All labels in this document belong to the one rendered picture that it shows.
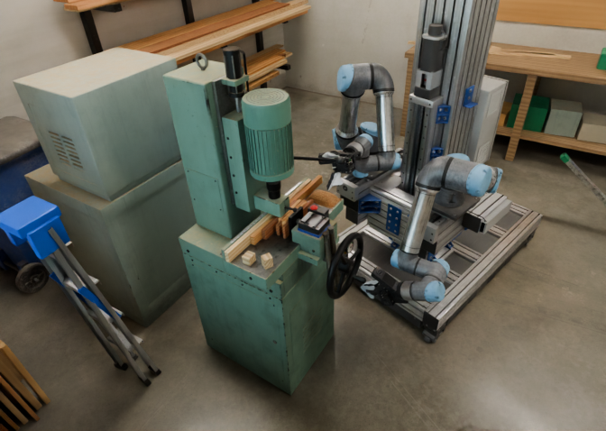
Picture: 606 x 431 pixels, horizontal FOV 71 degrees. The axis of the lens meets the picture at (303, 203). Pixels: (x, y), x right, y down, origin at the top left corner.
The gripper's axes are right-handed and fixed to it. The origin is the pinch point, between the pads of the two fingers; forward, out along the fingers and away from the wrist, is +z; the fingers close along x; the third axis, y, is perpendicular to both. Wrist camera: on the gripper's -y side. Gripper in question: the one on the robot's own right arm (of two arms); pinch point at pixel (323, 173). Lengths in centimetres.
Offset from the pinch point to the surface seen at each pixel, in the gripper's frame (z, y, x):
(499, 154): -269, 14, 112
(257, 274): 41.3, -7.9, 22.7
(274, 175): 18.5, -9.3, -7.4
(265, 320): 33, -20, 59
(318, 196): -10.3, -11.7, 18.0
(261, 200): 15.7, -21.8, 7.5
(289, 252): 25.3, -4.2, 23.0
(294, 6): -276, -197, -35
